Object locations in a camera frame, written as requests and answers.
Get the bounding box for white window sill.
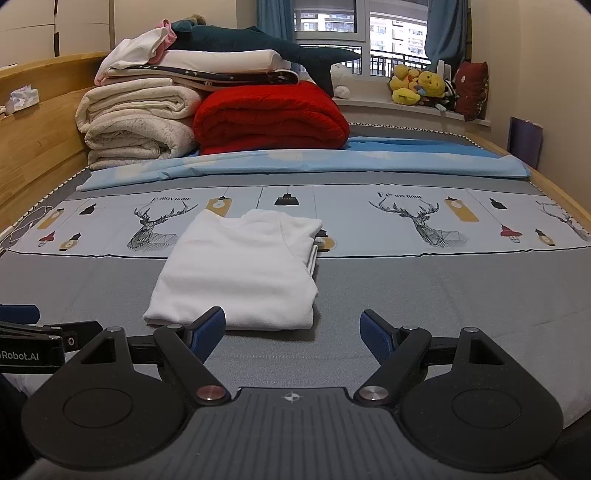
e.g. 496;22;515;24
339;96;490;126

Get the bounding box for window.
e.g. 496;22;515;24
293;0;439;79

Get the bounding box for white plush toy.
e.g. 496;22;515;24
331;65;354;99

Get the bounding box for beige wardrobe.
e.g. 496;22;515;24
0;0;116;58

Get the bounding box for pink and white cloth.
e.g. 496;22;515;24
95;21;178;86

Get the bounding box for purple box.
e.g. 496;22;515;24
508;116;542;169

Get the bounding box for light blue sheet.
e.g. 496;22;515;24
76;136;531;192

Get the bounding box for tissue box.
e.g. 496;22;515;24
8;85;41;112

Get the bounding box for blue curtain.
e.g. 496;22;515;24
425;0;469;72
256;0;296;44

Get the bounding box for red folded blanket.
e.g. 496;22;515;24
193;84;350;155

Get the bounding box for cream folded blanket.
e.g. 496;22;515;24
75;78;206;171

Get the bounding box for deer-print bed sheet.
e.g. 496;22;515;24
7;185;591;258

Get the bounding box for white shirt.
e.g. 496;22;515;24
143;209;324;332

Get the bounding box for dark red cushion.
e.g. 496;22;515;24
455;61;490;121

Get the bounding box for white cable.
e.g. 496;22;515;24
0;205;51;247

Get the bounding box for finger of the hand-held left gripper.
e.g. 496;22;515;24
0;305;63;340

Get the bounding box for yellow plush toy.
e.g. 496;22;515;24
389;65;421;106
418;70;447;100

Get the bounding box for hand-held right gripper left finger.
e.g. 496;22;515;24
81;306;232;408

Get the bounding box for dark teal shark plush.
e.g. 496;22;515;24
171;21;362;97

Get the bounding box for white folded sheet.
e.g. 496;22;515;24
157;50;284;75

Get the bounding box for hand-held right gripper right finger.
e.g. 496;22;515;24
353;310;509;408

